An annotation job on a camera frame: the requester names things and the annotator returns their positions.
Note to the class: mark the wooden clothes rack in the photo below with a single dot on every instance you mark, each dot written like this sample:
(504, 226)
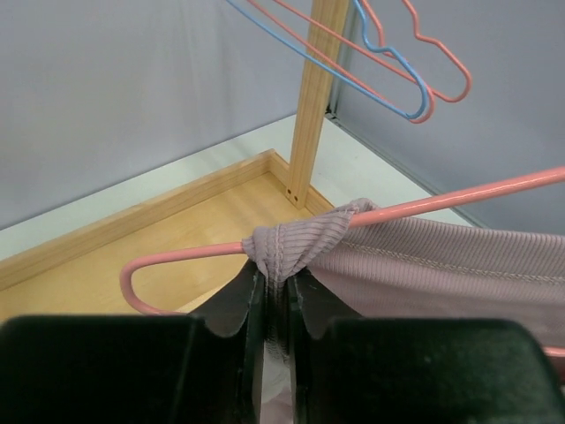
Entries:
(135, 127)

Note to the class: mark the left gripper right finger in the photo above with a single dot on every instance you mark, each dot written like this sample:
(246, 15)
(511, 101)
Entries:
(347, 368)

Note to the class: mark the mauve pink tank top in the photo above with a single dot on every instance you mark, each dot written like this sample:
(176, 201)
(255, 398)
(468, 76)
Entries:
(408, 267)

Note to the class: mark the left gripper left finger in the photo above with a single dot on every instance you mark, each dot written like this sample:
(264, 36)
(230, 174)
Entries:
(201, 367)

